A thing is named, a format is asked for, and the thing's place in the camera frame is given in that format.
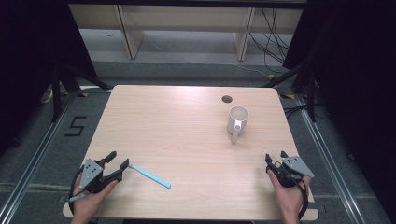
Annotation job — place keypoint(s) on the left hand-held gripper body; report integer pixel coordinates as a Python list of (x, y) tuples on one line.
[(93, 182)]

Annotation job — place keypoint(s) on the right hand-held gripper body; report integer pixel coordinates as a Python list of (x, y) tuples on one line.
[(295, 165)]

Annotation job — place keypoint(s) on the light blue toothbrush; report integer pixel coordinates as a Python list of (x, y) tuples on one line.
[(151, 176)]

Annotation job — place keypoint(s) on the white mug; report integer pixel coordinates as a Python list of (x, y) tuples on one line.
[(238, 119)]

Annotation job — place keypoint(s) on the person's left hand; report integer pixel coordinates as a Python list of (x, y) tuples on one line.
[(87, 205)]

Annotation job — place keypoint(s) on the person's right hand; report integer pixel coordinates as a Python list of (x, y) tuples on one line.
[(289, 202)]

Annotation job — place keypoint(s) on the black metal stand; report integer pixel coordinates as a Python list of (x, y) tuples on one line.
[(311, 93), (56, 93)]

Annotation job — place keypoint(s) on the dark curtain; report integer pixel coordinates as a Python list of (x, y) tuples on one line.
[(28, 56), (358, 77)]

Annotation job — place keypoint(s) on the light wooden shelf unit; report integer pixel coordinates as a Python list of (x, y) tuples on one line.
[(186, 17)]

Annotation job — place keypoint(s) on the metal floor rail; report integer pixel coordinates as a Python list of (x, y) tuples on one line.
[(330, 161), (37, 155)]

